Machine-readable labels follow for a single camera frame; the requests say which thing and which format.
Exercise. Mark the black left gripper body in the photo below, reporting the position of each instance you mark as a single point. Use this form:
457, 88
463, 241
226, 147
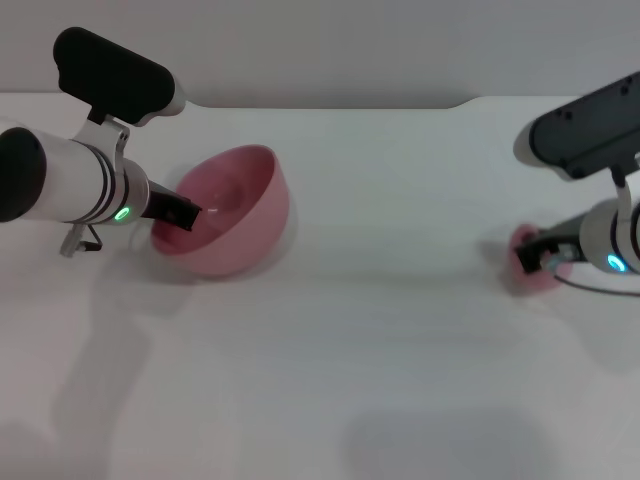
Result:
157, 204

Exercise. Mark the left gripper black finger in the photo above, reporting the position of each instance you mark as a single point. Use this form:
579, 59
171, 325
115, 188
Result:
184, 212

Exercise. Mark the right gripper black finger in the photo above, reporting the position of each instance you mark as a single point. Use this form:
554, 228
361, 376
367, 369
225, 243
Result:
534, 256

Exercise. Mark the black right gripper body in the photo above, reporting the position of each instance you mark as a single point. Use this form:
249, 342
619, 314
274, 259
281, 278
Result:
565, 237

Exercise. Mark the pink toy peach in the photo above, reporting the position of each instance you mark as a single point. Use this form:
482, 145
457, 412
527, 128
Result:
542, 284

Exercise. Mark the pink bowl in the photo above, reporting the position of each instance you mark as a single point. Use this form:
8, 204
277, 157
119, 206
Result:
255, 215

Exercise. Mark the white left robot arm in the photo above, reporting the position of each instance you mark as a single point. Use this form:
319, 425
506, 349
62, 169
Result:
70, 185

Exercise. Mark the silver right camera bracket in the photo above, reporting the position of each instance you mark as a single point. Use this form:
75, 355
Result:
622, 197

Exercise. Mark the silver camera bracket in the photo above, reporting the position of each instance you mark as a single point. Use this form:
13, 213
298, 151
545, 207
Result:
105, 137
622, 197

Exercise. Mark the silver left camera bracket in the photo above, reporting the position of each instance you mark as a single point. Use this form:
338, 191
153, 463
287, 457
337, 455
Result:
105, 137

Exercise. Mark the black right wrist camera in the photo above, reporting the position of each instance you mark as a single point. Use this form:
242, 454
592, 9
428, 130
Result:
580, 127

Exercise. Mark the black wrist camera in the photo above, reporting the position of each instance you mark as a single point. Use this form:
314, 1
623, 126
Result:
115, 75
580, 127

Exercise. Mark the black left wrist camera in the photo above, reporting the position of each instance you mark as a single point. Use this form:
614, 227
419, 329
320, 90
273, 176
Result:
115, 75

